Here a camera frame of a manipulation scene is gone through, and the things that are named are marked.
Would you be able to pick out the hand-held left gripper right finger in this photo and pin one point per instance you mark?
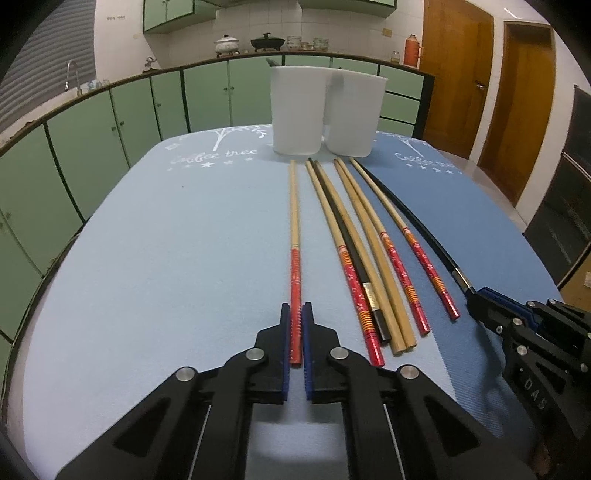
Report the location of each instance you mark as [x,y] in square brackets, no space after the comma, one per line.
[321,364]

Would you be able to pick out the black cooking pot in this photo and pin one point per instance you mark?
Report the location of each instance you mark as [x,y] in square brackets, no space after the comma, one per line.
[268,43]

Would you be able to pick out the brown cardboard box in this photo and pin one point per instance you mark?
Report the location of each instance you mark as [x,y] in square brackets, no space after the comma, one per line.
[577,288]

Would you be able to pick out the small metal tap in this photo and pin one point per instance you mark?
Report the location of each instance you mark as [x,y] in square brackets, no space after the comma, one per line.
[151,63]

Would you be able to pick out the white cooking pot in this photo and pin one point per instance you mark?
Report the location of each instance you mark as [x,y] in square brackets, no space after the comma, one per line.
[226,45]

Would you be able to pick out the green wall cabinets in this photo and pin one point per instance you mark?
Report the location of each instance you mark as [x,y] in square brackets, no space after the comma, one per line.
[166,14]

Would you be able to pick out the plain bamboo chopstick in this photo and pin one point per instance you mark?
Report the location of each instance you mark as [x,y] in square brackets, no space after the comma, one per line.
[387,318]
[400,323]

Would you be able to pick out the light blue table mat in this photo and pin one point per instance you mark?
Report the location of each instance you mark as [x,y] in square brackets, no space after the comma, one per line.
[184,254]

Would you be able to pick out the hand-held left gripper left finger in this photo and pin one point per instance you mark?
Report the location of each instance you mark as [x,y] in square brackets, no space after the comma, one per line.
[272,364]

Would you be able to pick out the green base cabinets with counter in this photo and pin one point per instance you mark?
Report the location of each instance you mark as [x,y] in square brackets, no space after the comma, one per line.
[92,124]

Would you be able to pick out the black chopstick with gold band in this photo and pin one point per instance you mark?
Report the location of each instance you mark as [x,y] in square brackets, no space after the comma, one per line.
[434,241]
[370,293]

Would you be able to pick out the red thermos flask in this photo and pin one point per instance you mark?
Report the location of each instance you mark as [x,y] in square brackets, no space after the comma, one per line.
[412,50]

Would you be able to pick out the dark blue table mat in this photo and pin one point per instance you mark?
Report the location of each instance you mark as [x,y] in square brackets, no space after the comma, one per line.
[461,221]

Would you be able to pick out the grey window blinds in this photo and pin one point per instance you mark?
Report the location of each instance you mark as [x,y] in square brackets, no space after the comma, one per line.
[51,55]

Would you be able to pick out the white plastic container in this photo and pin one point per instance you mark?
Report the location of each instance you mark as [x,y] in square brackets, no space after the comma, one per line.
[295,110]
[355,115]

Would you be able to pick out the dark glass-front cabinet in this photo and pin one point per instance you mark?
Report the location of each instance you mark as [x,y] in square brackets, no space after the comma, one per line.
[563,207]

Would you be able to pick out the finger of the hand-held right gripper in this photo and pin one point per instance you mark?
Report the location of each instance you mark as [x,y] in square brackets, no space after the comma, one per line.
[489,316]
[508,307]

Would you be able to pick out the chrome sink faucet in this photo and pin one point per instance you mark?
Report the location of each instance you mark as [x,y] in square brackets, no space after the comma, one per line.
[73,74]

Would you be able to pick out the wooden door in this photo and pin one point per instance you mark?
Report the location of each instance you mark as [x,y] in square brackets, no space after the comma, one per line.
[452,78]
[521,110]

